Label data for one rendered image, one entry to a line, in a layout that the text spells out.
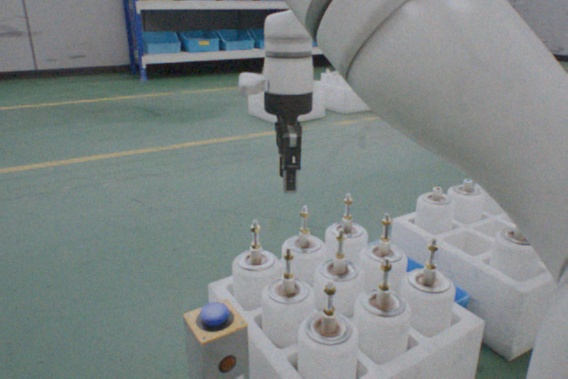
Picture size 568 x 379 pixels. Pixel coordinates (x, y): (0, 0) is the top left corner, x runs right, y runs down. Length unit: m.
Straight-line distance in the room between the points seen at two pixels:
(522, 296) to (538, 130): 0.82
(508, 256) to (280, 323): 0.53
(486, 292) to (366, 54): 0.92
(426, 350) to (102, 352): 0.70
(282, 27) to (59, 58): 5.03
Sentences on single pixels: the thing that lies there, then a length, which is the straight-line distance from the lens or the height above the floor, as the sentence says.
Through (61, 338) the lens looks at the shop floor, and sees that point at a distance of 1.23.
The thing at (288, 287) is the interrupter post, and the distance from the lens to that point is 0.80.
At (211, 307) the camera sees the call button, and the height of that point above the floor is 0.33.
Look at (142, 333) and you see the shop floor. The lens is 1.17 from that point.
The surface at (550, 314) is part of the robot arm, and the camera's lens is 0.24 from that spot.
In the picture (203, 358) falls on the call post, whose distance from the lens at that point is 0.65.
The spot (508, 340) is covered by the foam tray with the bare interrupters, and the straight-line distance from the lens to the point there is 1.13.
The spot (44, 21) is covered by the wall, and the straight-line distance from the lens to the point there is 5.56.
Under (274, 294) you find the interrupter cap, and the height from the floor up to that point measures 0.25.
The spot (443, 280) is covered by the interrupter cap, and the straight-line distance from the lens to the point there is 0.89.
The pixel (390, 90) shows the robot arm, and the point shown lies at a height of 0.69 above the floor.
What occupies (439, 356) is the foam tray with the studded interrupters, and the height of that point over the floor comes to 0.16.
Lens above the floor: 0.73
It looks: 20 degrees down
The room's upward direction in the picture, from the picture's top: straight up
